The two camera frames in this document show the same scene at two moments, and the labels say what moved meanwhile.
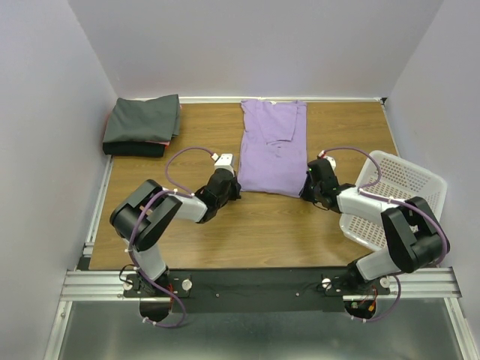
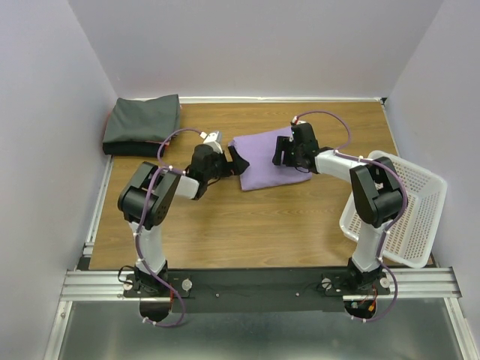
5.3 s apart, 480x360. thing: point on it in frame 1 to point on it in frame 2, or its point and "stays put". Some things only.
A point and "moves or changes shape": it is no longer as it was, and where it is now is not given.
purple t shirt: x=273 y=157 moves or changes shape
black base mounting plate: x=256 y=290 stays put
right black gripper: x=304 y=193 to x=283 y=144
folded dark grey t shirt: x=136 y=127 stays put
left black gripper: x=236 y=189 to x=236 y=167
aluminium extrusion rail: x=109 y=284 stays put
